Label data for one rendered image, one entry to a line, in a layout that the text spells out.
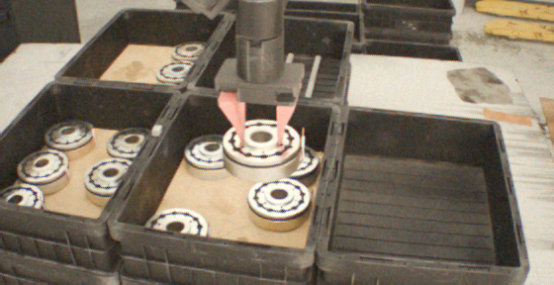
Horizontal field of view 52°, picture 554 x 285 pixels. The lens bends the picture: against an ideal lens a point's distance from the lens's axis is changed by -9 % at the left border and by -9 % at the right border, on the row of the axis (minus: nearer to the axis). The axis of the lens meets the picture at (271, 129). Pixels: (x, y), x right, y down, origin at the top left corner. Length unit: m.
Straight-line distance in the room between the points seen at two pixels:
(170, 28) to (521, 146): 0.93
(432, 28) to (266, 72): 1.93
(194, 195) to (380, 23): 1.66
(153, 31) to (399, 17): 1.27
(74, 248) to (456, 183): 0.68
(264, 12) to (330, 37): 0.81
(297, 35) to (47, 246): 0.82
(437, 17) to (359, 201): 1.63
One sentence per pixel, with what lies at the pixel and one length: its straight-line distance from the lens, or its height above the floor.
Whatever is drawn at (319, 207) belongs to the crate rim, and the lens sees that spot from 0.89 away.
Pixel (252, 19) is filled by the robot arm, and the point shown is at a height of 1.23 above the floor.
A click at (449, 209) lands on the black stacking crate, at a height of 0.83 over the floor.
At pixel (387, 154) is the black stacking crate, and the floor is 0.84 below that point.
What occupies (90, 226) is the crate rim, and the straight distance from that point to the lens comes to 0.89.
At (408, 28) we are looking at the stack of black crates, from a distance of 2.60.
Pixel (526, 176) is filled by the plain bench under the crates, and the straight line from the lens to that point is 1.44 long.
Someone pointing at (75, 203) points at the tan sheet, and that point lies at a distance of 1.10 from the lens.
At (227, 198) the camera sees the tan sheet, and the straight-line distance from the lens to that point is 1.06.
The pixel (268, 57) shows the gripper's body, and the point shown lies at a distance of 0.72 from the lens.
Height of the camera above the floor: 1.50
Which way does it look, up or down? 33 degrees down
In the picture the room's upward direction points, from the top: straight up
